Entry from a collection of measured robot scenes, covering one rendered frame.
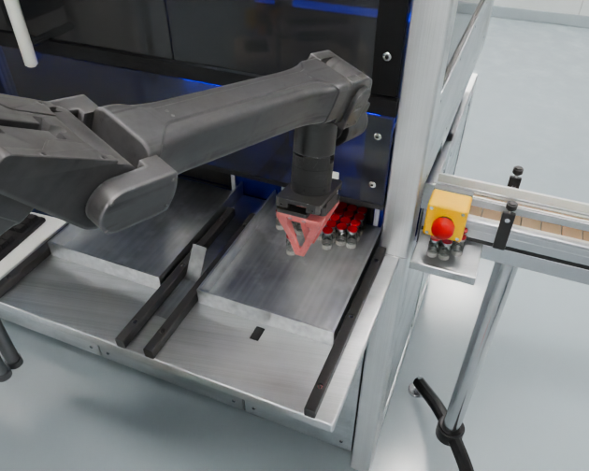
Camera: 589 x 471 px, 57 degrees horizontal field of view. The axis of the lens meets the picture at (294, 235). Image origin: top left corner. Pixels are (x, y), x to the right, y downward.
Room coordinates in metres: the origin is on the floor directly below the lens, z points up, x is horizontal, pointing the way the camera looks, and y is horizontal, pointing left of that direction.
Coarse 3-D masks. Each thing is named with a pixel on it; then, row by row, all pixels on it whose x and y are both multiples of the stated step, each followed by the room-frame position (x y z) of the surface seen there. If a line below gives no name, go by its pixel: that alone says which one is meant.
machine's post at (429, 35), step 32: (416, 0) 0.82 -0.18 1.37; (448, 0) 0.80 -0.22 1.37; (416, 32) 0.81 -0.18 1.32; (448, 32) 0.80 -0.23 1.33; (416, 64) 0.81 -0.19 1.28; (416, 96) 0.81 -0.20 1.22; (416, 128) 0.80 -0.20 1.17; (416, 160) 0.80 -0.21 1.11; (416, 192) 0.80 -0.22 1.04; (384, 224) 0.82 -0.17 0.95; (416, 224) 0.84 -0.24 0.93; (384, 320) 0.81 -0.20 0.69; (384, 352) 0.80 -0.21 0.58; (384, 384) 0.80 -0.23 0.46; (352, 448) 0.82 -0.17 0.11
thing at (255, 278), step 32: (256, 224) 0.90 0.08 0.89; (224, 256) 0.77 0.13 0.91; (256, 256) 0.81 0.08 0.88; (288, 256) 0.81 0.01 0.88; (320, 256) 0.81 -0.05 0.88; (352, 256) 0.81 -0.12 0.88; (224, 288) 0.72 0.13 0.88; (256, 288) 0.72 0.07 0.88; (288, 288) 0.72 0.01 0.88; (320, 288) 0.72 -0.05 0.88; (352, 288) 0.68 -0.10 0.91; (256, 320) 0.63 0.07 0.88; (288, 320) 0.61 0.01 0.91; (320, 320) 0.64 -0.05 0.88
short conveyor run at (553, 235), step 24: (480, 192) 0.96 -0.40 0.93; (504, 192) 0.92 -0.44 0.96; (528, 192) 0.90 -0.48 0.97; (480, 216) 0.88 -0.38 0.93; (504, 216) 0.83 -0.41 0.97; (528, 216) 0.84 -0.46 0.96; (552, 216) 0.83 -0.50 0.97; (576, 216) 0.87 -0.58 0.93; (480, 240) 0.85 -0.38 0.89; (504, 240) 0.82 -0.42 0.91; (528, 240) 0.81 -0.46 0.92; (552, 240) 0.80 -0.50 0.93; (576, 240) 0.80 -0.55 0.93; (528, 264) 0.81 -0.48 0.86; (552, 264) 0.79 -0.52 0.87; (576, 264) 0.78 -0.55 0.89
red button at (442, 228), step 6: (438, 222) 0.75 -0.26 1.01; (444, 222) 0.75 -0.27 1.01; (450, 222) 0.75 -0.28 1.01; (432, 228) 0.75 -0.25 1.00; (438, 228) 0.74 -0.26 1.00; (444, 228) 0.74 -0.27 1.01; (450, 228) 0.74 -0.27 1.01; (438, 234) 0.74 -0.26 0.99; (444, 234) 0.74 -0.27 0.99; (450, 234) 0.74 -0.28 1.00
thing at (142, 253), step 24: (192, 192) 1.03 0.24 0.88; (216, 192) 1.03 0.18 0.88; (240, 192) 1.01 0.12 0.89; (168, 216) 0.94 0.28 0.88; (192, 216) 0.94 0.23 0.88; (216, 216) 0.91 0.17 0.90; (72, 240) 0.85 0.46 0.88; (96, 240) 0.85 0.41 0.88; (120, 240) 0.85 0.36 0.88; (144, 240) 0.85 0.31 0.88; (168, 240) 0.85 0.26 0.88; (192, 240) 0.82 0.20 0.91; (96, 264) 0.77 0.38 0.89; (120, 264) 0.74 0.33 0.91; (144, 264) 0.78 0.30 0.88; (168, 264) 0.74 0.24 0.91
